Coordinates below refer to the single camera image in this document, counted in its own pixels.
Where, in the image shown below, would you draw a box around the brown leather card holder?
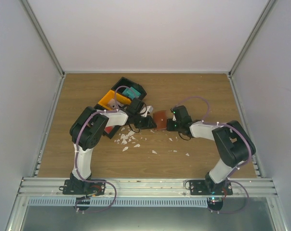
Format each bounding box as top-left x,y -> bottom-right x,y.
153,110 -> 167,130

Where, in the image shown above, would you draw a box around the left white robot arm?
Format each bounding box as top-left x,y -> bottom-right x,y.
69,98 -> 157,194

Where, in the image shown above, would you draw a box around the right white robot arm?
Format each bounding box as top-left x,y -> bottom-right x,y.
167,119 -> 256,195

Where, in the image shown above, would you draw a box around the black bin with red cards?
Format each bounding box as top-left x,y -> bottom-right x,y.
94,104 -> 120,139

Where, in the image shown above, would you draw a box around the teal card stack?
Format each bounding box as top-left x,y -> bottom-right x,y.
122,87 -> 141,99

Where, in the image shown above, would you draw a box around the black bin with teal cards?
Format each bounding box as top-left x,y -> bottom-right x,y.
111,77 -> 147,100

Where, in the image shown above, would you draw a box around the white cards in orange bin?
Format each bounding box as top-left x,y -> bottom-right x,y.
107,99 -> 123,110

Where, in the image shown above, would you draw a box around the red patterned card stack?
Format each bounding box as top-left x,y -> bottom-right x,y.
104,126 -> 114,134

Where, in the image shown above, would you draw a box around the orange plastic bin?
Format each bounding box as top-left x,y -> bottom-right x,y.
98,90 -> 132,110

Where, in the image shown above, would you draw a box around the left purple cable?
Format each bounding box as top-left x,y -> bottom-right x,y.
74,85 -> 136,183

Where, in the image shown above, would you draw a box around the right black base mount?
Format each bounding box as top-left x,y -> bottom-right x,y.
184,180 -> 233,196

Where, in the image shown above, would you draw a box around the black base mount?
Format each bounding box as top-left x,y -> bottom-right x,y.
59,179 -> 106,196
184,180 -> 233,196

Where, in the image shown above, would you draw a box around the grey slotted cable duct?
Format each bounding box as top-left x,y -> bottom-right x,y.
28,197 -> 208,208

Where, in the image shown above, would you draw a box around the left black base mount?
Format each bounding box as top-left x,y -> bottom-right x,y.
59,179 -> 106,196

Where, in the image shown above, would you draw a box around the aluminium front rail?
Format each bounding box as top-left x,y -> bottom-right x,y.
17,178 -> 278,197

